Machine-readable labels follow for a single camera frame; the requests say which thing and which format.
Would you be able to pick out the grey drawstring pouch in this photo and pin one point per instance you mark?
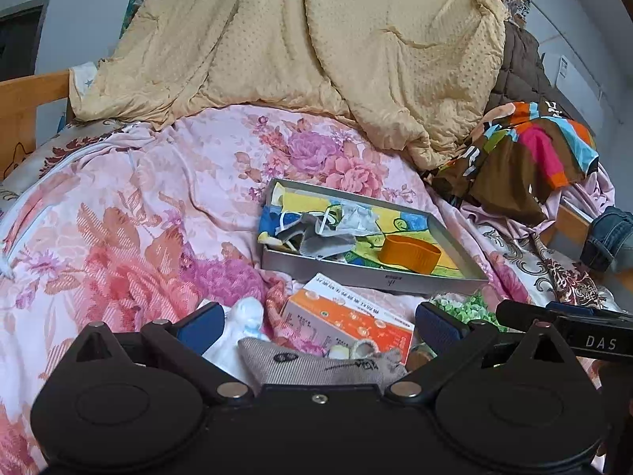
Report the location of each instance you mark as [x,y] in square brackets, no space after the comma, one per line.
[272,364]

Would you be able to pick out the white face mask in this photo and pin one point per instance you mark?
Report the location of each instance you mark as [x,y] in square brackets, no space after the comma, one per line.
[348,219]

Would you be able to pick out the white quilted cloth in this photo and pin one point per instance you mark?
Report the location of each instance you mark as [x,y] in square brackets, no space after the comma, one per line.
[243,320]

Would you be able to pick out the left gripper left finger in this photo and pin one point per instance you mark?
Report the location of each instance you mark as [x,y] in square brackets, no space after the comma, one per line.
[201,329]

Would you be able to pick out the cream baroque patterned cloth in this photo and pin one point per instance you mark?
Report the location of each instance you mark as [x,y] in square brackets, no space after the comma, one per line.
[532,273]

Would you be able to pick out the dark window frame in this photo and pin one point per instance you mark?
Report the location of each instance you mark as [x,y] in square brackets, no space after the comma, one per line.
[20,34]

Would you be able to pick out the brown quilted jacket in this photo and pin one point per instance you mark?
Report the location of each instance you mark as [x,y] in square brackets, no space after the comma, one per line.
[522,76]

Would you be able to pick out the pink floral bedsheet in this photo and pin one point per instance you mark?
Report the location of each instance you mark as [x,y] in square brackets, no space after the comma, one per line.
[140,225]

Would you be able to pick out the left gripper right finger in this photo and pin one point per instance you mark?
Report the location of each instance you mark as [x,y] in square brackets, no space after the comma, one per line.
[439,330]

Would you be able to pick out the grey tray with frog picture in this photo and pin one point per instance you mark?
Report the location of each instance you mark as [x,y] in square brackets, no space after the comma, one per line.
[286,199]

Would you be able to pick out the beige dotted quilt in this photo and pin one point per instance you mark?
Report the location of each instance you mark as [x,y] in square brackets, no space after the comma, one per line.
[414,75]

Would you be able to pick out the blue jeans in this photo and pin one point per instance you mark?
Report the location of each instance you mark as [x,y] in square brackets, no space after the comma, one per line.
[608,246]

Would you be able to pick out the orange white medicine box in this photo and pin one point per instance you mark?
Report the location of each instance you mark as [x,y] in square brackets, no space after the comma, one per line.
[325,314]

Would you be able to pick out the wooden bed frame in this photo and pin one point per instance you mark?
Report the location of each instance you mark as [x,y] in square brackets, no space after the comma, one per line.
[20,98]

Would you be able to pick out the glass jar with cork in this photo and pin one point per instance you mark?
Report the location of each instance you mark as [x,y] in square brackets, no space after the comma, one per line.
[419,356]

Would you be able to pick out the bag of green paper stars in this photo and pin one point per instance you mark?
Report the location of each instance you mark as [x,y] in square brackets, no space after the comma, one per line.
[467,308]

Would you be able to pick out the orange plastic cup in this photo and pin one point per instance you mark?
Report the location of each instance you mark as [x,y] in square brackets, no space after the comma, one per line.
[413,254]

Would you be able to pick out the grey face mask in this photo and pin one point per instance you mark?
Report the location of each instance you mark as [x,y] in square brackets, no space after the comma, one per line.
[307,235]

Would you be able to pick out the pink satin cloth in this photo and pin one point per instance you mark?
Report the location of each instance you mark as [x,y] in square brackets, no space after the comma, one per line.
[591,197]

